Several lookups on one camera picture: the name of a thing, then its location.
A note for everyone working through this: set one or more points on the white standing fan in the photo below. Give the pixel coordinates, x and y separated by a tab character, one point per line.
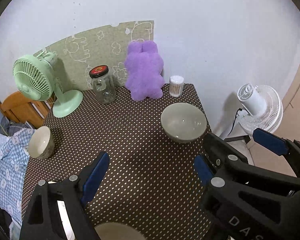
261	108

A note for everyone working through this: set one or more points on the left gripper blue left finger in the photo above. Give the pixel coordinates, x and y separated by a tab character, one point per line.
42	219

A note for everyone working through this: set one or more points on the cotton swab container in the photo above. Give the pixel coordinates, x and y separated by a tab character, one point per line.
176	85

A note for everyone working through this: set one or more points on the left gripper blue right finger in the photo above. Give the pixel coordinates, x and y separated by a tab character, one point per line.
204	169

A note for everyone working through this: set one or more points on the green patterned wall mat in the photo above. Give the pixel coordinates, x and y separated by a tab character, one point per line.
107	45

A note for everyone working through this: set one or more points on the green ceramic bowl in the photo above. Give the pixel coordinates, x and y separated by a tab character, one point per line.
42	143

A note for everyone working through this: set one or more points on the green desk fan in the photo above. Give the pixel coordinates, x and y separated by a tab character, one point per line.
36	79

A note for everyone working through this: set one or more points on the blue checkered cloth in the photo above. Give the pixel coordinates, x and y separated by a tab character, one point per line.
14	158

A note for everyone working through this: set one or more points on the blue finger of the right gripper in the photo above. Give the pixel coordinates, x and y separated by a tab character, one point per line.
290	150
237	168

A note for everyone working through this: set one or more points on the brown polka dot tablecloth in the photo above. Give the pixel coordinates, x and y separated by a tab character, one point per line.
150	185

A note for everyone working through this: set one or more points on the glass jar with lid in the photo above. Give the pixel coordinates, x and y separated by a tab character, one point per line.
103	84

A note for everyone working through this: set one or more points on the purple plush toy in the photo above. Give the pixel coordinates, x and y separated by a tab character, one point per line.
144	66

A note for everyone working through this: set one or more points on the wooden chair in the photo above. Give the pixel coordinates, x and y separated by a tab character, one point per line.
18	108

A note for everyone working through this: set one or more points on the red patterned white plate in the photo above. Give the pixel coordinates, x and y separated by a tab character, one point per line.
65	221

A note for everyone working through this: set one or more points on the beige door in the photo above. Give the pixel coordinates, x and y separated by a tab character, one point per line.
289	129

